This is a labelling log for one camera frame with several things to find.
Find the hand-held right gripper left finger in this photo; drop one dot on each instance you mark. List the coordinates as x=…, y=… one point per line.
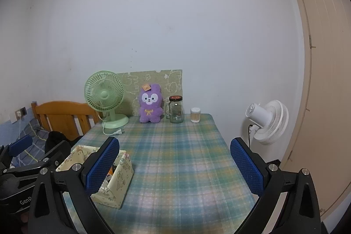
x=102, y=165

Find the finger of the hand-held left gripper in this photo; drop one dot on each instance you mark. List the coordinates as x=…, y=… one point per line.
x=57, y=153
x=19, y=145

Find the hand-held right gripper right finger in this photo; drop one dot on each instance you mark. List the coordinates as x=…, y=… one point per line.
x=246, y=168

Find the orange cartoon tissue packet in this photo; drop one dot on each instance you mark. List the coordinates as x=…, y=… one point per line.
x=110, y=170

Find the cartoon printed storage box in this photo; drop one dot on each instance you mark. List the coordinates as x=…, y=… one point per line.
x=122, y=179

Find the black garment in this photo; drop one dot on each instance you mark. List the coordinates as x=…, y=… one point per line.
x=54, y=138

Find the blue plaid bedding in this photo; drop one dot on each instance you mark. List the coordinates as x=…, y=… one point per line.
x=34, y=127

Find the wooden bed headboard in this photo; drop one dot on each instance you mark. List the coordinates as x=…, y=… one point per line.
x=63, y=109

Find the white standing fan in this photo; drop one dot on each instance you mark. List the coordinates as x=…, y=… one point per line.
x=257, y=113

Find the plaid tablecloth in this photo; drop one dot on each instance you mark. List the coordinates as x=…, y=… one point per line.
x=178, y=154

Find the purple plush toy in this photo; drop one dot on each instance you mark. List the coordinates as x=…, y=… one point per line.
x=150, y=113

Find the green desk fan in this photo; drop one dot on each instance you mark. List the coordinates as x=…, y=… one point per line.
x=102, y=94

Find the cotton swab container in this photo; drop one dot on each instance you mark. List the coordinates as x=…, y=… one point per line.
x=195, y=114

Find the glass jar mug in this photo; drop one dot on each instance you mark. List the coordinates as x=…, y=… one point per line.
x=176, y=110

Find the green printed cardboard panel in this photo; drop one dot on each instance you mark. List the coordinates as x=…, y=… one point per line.
x=170, y=83

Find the beige door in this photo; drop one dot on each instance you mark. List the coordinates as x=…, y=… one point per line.
x=329, y=86

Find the white wall socket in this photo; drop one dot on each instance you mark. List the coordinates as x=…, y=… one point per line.
x=18, y=114

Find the dark wall switch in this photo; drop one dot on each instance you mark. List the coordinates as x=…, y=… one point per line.
x=24, y=111

